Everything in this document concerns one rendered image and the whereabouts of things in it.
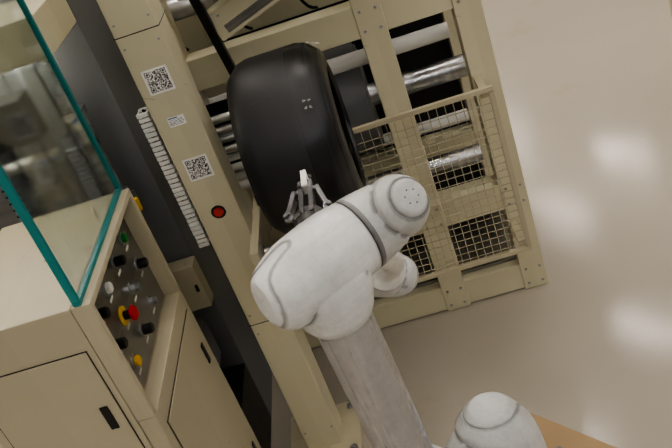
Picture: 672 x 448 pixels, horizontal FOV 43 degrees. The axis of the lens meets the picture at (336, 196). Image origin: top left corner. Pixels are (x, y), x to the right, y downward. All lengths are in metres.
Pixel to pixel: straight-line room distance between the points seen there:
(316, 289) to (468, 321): 2.24
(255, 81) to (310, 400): 1.21
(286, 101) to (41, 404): 0.99
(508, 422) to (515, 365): 1.56
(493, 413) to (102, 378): 0.95
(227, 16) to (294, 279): 1.59
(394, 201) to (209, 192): 1.31
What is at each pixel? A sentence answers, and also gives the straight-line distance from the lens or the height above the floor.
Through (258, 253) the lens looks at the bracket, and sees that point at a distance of 2.53.
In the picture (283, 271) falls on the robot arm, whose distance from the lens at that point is 1.28.
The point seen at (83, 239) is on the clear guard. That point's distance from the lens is 2.15.
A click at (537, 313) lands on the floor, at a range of 3.45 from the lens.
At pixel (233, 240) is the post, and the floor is 0.95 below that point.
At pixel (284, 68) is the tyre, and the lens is 2.37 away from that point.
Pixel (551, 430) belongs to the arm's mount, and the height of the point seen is 0.73.
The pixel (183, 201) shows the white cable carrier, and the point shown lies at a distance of 2.59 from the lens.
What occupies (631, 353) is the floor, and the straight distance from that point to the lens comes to 3.22.
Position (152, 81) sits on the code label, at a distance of 2.42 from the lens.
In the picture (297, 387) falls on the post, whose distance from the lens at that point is 3.00.
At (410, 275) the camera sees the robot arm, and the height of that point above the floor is 1.09.
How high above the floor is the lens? 2.22
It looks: 29 degrees down
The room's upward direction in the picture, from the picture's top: 20 degrees counter-clockwise
